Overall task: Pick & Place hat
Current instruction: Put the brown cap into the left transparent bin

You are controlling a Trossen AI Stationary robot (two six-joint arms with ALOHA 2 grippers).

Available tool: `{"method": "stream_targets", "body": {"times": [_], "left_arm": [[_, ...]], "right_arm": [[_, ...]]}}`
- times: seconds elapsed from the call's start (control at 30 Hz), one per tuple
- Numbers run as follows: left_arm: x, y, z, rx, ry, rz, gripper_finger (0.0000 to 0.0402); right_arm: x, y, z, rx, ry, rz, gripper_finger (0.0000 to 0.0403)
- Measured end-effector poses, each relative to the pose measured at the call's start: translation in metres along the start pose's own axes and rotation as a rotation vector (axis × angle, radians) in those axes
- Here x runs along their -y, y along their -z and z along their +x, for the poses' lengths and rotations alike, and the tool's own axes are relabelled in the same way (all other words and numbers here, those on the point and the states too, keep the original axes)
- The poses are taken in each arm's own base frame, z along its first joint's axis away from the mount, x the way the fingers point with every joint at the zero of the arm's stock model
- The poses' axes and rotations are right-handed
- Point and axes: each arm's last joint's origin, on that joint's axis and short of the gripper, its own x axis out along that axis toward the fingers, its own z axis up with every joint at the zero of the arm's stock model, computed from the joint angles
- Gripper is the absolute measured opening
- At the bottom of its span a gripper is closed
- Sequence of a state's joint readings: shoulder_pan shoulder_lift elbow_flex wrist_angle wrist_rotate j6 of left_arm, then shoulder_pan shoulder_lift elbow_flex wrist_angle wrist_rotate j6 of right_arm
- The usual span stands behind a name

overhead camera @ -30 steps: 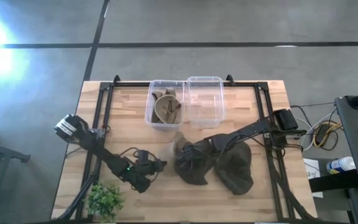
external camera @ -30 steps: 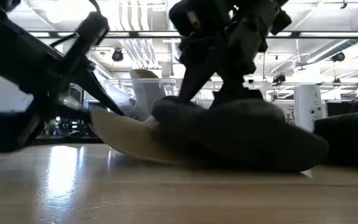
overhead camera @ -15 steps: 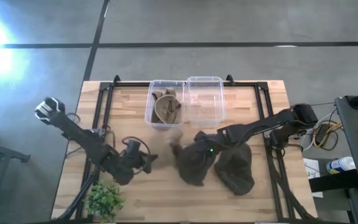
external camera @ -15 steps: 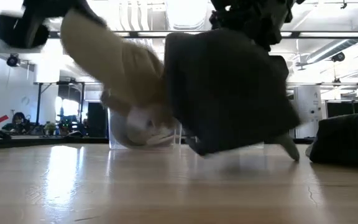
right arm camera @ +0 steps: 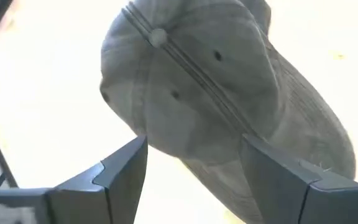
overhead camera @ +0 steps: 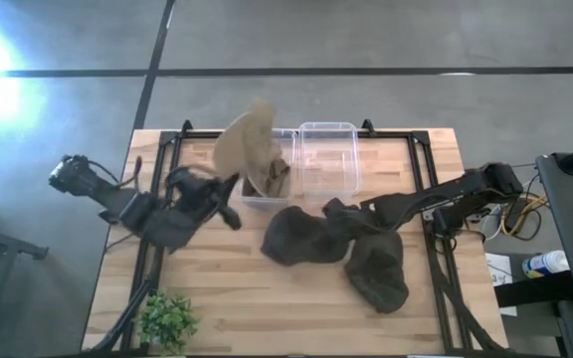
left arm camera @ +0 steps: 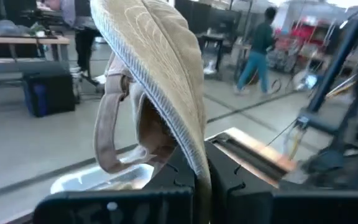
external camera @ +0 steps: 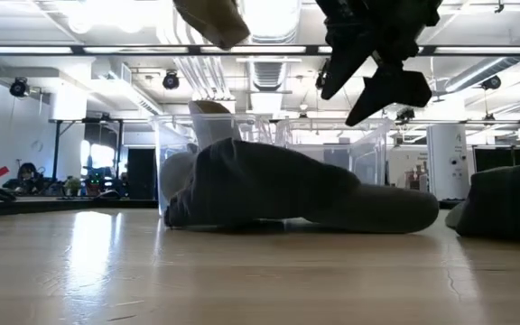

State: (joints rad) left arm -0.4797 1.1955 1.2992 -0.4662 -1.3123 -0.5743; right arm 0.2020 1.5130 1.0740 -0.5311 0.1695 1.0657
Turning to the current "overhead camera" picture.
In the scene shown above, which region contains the white paper sheet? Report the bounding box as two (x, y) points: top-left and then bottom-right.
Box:
(484, 252), (519, 318)

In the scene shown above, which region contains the clear plastic bin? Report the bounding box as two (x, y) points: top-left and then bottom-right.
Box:
(297, 120), (363, 206)
(239, 127), (298, 211)

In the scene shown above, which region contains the grey cabinet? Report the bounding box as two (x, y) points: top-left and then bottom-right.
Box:
(535, 150), (573, 358)

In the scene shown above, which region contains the green plant in white pot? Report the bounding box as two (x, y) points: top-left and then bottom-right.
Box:
(135, 291), (201, 356)

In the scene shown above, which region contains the yellow cable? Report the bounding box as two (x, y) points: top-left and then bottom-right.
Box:
(499, 194), (550, 238)

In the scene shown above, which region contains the beige cap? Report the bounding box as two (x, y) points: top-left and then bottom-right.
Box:
(252, 156), (292, 199)
(211, 98), (279, 181)

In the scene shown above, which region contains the white wipes canister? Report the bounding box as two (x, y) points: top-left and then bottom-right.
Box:
(521, 249), (571, 279)

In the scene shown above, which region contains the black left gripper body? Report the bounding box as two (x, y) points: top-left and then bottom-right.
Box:
(166, 167), (229, 223)

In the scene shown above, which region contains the black table frame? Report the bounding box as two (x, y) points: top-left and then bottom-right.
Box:
(90, 118), (505, 355)

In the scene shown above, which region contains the dark grey cap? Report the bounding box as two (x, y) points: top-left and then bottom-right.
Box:
(343, 230), (411, 315)
(260, 205), (353, 268)

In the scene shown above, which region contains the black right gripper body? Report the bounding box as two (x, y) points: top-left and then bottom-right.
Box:
(322, 197), (383, 240)

